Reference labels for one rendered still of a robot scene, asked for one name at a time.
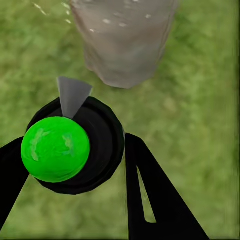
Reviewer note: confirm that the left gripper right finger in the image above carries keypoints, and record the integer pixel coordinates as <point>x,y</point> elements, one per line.
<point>174,220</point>

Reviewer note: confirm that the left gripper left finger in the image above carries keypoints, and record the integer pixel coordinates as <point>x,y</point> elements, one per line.
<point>13,175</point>

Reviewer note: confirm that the pesticide atomizer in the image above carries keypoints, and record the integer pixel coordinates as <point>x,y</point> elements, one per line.
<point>75,143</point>

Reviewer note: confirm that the tree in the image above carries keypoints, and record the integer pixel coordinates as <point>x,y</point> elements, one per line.
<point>125,50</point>

